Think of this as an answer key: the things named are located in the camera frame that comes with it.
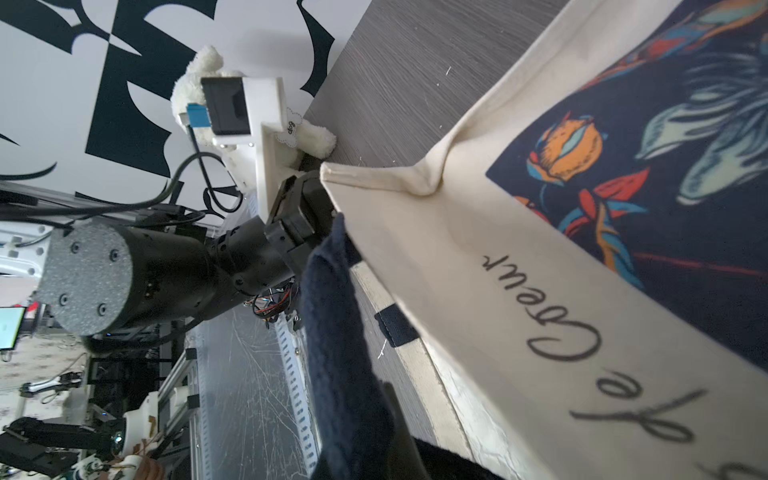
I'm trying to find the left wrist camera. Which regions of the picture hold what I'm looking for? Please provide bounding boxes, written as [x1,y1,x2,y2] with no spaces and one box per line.
[185,77,288,223]

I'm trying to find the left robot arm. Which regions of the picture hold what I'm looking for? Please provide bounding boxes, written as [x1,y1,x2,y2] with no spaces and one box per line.
[32,171,336,336]

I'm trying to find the aluminium front rail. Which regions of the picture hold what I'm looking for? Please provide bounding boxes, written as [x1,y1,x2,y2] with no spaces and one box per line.
[164,306,319,479]

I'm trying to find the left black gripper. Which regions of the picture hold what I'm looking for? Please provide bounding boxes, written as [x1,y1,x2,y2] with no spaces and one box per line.
[264,171,338,277]

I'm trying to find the cream canvas tote bag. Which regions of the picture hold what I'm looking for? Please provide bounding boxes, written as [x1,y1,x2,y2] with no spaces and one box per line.
[321,1,767,479]

